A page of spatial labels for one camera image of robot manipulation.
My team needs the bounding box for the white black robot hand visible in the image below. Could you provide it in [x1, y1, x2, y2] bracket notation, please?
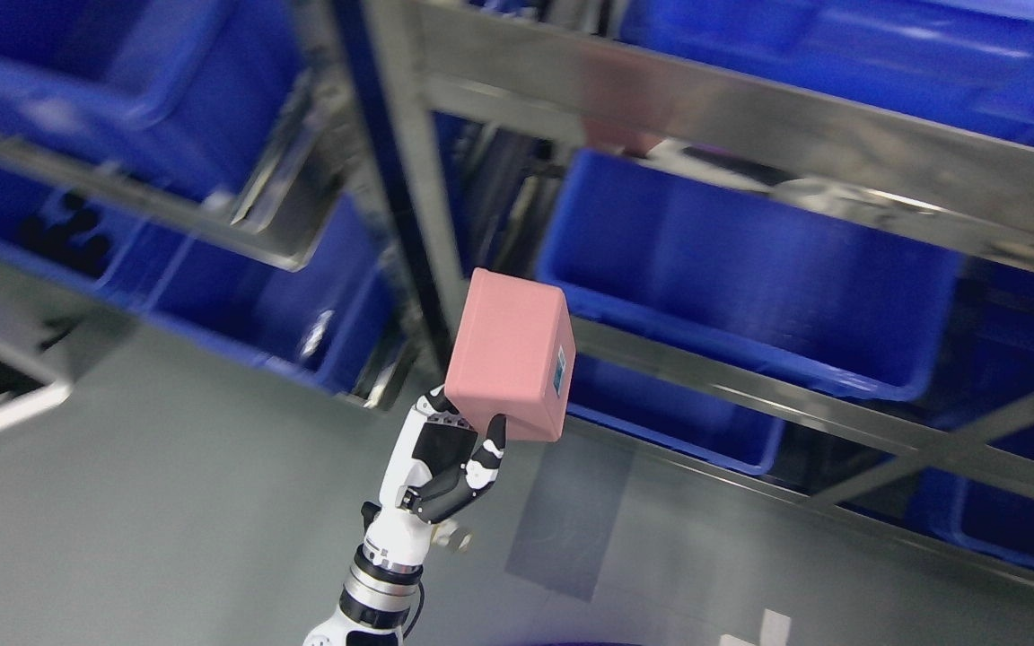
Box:
[362, 388, 508, 570]

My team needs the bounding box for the pink plastic storage box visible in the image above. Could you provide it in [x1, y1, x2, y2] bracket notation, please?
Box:
[443, 268, 577, 444]

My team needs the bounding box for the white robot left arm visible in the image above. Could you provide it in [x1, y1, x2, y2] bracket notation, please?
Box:
[303, 386, 508, 645]

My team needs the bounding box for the blue shelf bin lower left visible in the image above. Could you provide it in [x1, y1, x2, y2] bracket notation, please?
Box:
[0, 168, 394, 399]

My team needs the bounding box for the blue shelf bin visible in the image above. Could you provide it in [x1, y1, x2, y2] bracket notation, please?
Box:
[0, 168, 394, 399]
[569, 355, 786, 476]
[618, 1, 1034, 147]
[0, 1, 304, 201]
[534, 150, 964, 401]

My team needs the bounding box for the blue shelf bin lower centre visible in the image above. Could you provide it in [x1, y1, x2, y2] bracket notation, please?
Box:
[569, 355, 786, 476]

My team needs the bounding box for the stainless steel shelf rack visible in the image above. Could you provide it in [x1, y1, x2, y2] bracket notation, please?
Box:
[0, 1, 1034, 581]

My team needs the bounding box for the blue shelf bin upper left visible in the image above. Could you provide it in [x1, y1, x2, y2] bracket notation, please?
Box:
[0, 1, 304, 201]

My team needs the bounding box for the blue shelf bin top right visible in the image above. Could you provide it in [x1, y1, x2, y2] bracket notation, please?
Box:
[618, 1, 1034, 147]

